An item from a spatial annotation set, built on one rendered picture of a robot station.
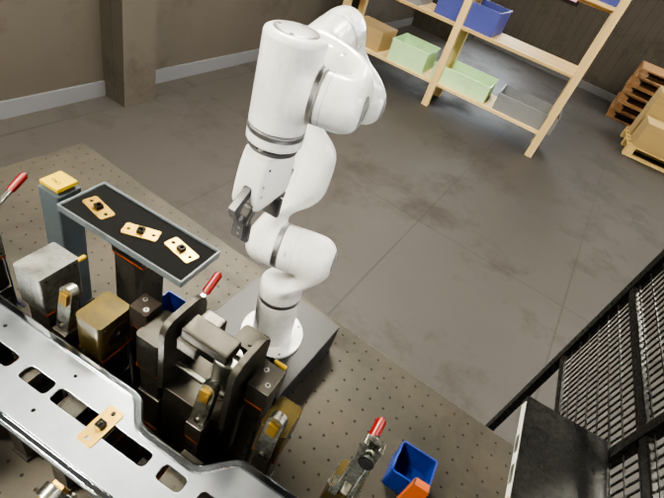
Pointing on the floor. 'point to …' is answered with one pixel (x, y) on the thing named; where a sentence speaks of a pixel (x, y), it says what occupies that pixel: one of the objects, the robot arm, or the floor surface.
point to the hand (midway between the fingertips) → (256, 221)
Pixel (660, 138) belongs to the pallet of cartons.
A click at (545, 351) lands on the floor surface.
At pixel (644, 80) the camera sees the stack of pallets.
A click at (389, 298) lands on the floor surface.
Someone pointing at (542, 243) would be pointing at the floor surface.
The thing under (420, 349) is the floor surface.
